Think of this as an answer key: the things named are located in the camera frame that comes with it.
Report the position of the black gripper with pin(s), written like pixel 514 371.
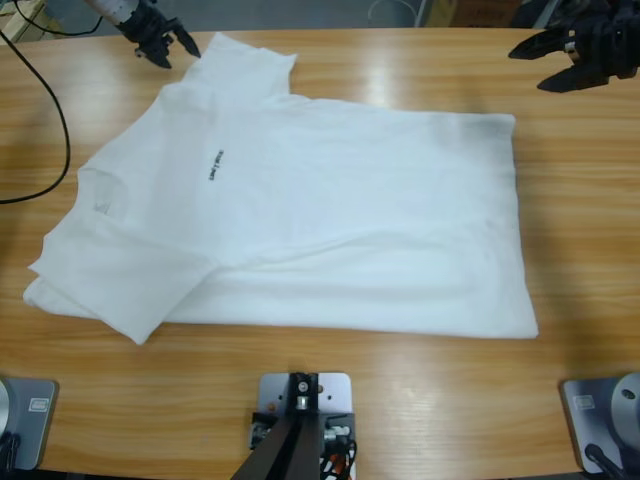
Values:
pixel 150 30
pixel 610 40

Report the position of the white mounting block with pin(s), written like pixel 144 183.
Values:
pixel 335 395

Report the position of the brown cardboard box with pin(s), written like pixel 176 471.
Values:
pixel 475 10

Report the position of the dark camera post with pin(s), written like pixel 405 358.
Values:
pixel 295 450

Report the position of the white T-shirt with black print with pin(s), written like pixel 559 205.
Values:
pixel 300 225

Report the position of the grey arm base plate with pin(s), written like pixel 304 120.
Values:
pixel 35 425
pixel 590 415

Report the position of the black clamp with silver fittings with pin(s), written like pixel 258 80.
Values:
pixel 342 419

